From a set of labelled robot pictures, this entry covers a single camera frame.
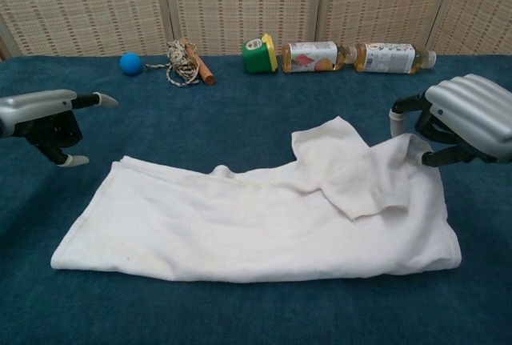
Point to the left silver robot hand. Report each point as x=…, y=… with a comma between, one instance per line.
x=32, y=109

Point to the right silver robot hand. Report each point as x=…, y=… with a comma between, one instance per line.
x=472, y=113

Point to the white t-shirt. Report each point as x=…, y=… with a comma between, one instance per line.
x=200, y=233

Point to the tea bottle with white label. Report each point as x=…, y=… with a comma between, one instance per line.
x=388, y=58

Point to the woven folding screen panel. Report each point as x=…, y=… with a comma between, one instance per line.
x=80, y=9
x=384, y=1
x=240, y=1
x=480, y=9

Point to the blue ball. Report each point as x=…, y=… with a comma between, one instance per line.
x=131, y=64

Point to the tea bottle with fruit label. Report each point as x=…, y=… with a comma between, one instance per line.
x=308, y=58

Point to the brown wooden stick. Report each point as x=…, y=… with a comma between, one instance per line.
x=206, y=73

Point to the green container with yellow lid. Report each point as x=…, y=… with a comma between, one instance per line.
x=256, y=61

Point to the blue table cover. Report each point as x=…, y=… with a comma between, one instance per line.
x=240, y=313

